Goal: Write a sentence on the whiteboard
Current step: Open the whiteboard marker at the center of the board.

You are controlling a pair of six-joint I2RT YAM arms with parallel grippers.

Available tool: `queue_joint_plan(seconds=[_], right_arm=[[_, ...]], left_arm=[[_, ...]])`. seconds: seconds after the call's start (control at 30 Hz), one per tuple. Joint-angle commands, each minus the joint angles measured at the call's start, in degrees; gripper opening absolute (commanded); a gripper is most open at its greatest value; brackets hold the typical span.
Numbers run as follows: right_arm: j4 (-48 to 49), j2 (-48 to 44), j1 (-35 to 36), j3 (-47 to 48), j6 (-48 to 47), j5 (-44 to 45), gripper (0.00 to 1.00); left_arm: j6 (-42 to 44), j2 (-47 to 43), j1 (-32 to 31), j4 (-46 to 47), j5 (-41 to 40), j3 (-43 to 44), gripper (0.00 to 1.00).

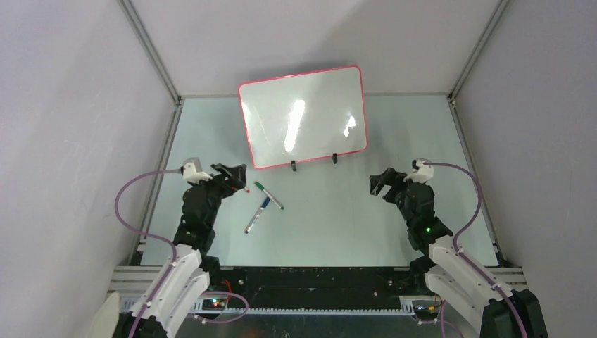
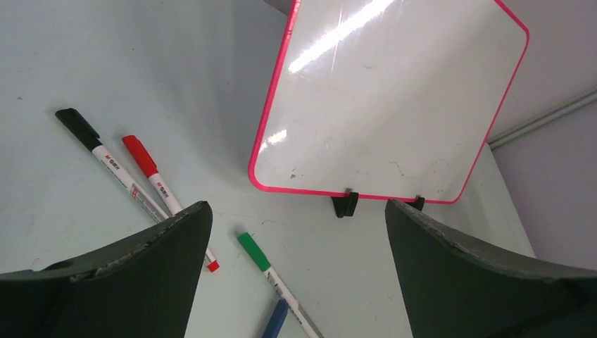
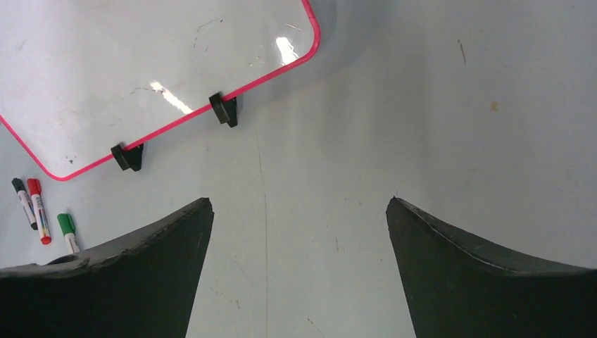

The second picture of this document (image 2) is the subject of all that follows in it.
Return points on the black whiteboard foot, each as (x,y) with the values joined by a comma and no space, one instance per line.
(418,203)
(345,206)

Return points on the blue marker cap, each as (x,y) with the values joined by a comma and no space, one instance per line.
(276,321)

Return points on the black whiteboard right foot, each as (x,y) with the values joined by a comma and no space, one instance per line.
(418,203)

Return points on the black cap marker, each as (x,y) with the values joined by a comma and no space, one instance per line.
(90,139)

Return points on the green cap marker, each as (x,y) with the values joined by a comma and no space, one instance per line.
(262,262)

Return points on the pink framed whiteboard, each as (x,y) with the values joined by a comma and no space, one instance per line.
(387,99)

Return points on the aluminium frame profile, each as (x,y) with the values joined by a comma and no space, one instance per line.
(541,120)

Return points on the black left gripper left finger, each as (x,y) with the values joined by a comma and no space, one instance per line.
(140,286)

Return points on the black whiteboard left foot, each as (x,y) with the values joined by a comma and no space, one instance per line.
(345,206)

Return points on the red cap marker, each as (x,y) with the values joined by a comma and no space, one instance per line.
(145,162)

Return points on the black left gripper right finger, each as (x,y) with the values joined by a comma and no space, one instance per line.
(456,285)

